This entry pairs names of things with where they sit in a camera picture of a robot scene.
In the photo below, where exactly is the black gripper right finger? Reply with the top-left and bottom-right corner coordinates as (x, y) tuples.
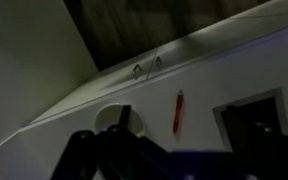
(225, 106), (288, 180)

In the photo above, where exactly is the left metal cabinet handle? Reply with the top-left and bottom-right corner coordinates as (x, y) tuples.
(132, 64), (142, 79)

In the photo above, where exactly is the red pen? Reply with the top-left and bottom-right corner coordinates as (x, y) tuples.
(173, 90), (183, 134)

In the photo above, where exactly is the metal cabinet handle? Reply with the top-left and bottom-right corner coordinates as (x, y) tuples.
(132, 64), (142, 79)
(155, 56), (163, 68)

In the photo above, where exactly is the right metal cabinet handle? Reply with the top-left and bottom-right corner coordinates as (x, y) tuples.
(155, 56), (163, 68)

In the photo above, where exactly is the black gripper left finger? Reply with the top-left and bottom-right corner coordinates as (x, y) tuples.
(50, 105), (171, 180)

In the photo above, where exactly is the white cabinet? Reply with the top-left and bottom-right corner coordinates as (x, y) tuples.
(30, 0), (288, 125)

